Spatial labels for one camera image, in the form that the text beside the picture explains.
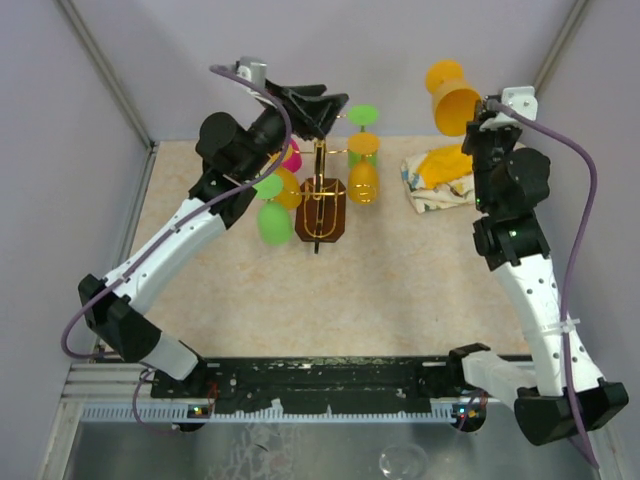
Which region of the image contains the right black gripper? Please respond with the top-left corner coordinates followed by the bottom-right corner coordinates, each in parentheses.
top-left (460, 99), bottom-right (519, 212)

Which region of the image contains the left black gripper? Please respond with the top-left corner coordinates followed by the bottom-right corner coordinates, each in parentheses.
top-left (240, 80), bottom-right (350, 181)

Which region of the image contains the green wine glass back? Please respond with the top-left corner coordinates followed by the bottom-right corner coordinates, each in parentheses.
top-left (347, 104), bottom-right (380, 168)

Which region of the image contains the green wine glass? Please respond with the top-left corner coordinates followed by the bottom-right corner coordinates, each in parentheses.
top-left (254, 174), bottom-right (293, 246)
top-left (347, 104), bottom-right (380, 168)

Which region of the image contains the orange wine glass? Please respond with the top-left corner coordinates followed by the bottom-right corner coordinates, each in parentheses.
top-left (425, 59), bottom-right (481, 137)
top-left (347, 132), bottom-right (380, 205)
top-left (269, 164), bottom-right (302, 210)

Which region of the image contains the pink wine glass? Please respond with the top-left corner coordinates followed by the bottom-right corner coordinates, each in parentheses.
top-left (280, 140), bottom-right (302, 173)

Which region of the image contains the orange wine glass front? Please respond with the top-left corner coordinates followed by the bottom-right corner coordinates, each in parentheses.
top-left (269, 164), bottom-right (302, 210)

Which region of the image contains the green wine glass front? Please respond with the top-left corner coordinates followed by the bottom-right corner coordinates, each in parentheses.
top-left (254, 174), bottom-right (293, 246)

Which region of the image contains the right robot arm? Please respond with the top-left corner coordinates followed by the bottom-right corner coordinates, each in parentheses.
top-left (446, 87), bottom-right (629, 446)

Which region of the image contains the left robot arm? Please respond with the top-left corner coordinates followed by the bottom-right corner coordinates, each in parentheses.
top-left (78, 81), bottom-right (349, 397)

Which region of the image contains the yellow patterned cloth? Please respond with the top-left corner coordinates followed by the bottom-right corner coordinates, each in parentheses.
top-left (400, 144), bottom-right (475, 214)

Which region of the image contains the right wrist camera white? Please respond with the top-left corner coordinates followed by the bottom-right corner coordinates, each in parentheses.
top-left (480, 86), bottom-right (538, 130)

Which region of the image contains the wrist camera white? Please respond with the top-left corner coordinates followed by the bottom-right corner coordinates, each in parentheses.
top-left (480, 86), bottom-right (538, 130)
top-left (233, 56), bottom-right (267, 89)

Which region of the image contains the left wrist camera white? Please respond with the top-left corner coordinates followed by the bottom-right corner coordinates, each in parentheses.
top-left (233, 56), bottom-right (267, 89)

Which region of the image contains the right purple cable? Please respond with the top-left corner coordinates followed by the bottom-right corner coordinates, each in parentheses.
top-left (487, 99), bottom-right (601, 469)

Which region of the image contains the gold wire glass rack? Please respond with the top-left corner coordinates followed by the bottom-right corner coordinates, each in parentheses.
top-left (288, 139), bottom-right (347, 254)

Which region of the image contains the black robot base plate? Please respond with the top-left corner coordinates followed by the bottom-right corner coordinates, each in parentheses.
top-left (151, 356), bottom-right (475, 415)

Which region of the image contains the white cable duct strip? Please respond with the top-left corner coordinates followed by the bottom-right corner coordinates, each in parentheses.
top-left (79, 401), bottom-right (464, 422)

